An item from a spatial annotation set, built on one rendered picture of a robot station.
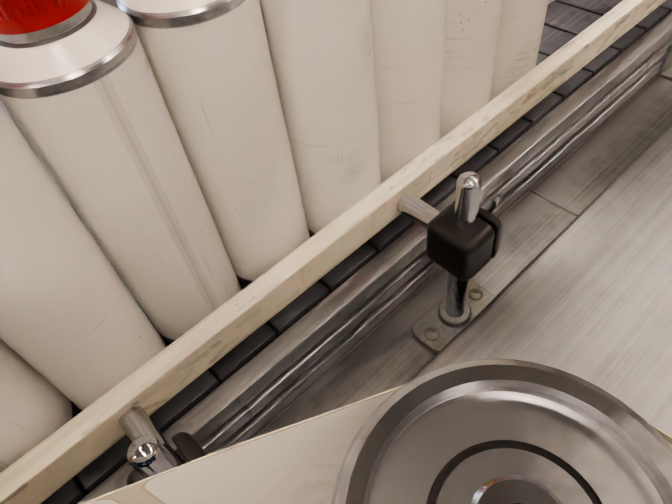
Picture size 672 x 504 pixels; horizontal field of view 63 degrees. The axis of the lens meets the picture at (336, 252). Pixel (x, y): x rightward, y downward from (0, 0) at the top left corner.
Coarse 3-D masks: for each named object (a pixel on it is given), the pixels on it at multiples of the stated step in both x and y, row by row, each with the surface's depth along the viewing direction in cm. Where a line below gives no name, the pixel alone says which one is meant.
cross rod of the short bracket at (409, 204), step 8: (408, 192) 30; (400, 200) 30; (408, 200) 30; (416, 200) 30; (400, 208) 30; (408, 208) 30; (416, 208) 30; (424, 208) 29; (432, 208) 29; (408, 216) 30; (416, 216) 30; (424, 216) 29; (432, 216) 29; (424, 224) 29
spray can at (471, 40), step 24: (456, 0) 28; (480, 0) 29; (456, 24) 29; (480, 24) 30; (456, 48) 30; (480, 48) 31; (456, 72) 32; (480, 72) 32; (456, 96) 33; (480, 96) 33; (456, 120) 34
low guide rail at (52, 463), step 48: (624, 0) 40; (576, 48) 37; (528, 96) 35; (480, 144) 34; (384, 192) 30; (336, 240) 28; (288, 288) 27; (192, 336) 25; (240, 336) 27; (144, 384) 24; (96, 432) 23; (0, 480) 22; (48, 480) 23
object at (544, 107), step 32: (576, 0) 47; (608, 0) 47; (544, 32) 45; (576, 32) 44; (640, 32) 43; (512, 128) 37; (480, 160) 36; (448, 192) 34; (352, 256) 32; (320, 288) 31; (288, 320) 29; (256, 352) 29; (192, 384) 28; (160, 416) 27; (96, 480) 25
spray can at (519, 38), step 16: (512, 0) 32; (528, 0) 32; (544, 0) 33; (512, 16) 33; (528, 16) 33; (544, 16) 34; (512, 32) 34; (528, 32) 34; (512, 48) 34; (528, 48) 35; (496, 64) 35; (512, 64) 35; (528, 64) 36; (496, 80) 36; (512, 80) 36; (496, 96) 37
